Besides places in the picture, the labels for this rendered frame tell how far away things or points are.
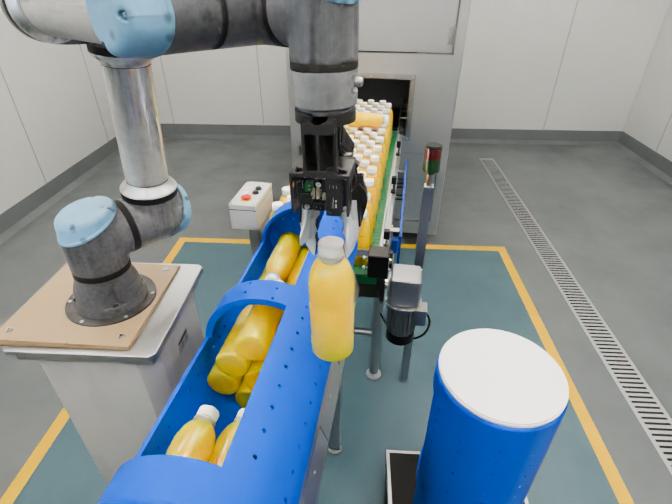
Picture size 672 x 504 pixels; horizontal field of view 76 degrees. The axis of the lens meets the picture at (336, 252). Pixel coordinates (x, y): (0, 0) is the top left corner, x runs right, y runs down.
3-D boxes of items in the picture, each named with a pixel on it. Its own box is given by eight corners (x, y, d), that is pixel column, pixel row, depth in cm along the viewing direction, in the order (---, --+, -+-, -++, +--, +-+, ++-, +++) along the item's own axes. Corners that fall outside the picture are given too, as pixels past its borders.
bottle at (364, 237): (348, 255, 160) (349, 209, 149) (367, 255, 160) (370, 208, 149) (351, 267, 154) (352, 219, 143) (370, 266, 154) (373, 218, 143)
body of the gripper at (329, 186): (289, 218, 52) (281, 118, 46) (305, 189, 60) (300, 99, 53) (351, 222, 51) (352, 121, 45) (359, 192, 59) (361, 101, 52)
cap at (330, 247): (323, 262, 61) (322, 251, 60) (314, 248, 64) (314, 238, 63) (348, 256, 62) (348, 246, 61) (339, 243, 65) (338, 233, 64)
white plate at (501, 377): (574, 352, 101) (572, 356, 102) (457, 314, 112) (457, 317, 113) (562, 448, 81) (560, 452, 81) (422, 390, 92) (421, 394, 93)
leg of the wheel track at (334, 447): (327, 454, 190) (325, 354, 155) (329, 442, 194) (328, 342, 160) (340, 456, 189) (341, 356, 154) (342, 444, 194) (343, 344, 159)
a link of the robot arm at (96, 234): (59, 263, 92) (37, 206, 85) (121, 239, 101) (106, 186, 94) (83, 286, 86) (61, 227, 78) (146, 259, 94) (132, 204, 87)
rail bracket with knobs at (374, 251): (361, 280, 147) (362, 255, 142) (363, 268, 153) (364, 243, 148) (390, 283, 146) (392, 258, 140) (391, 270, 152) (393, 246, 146)
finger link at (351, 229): (340, 275, 58) (326, 215, 53) (346, 252, 63) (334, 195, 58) (362, 274, 57) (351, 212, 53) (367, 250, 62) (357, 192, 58)
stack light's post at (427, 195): (399, 380, 223) (423, 187, 163) (400, 375, 227) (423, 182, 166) (407, 382, 223) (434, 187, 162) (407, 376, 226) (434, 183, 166)
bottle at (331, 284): (319, 368, 69) (315, 269, 59) (306, 339, 75) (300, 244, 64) (360, 356, 71) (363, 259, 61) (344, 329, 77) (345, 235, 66)
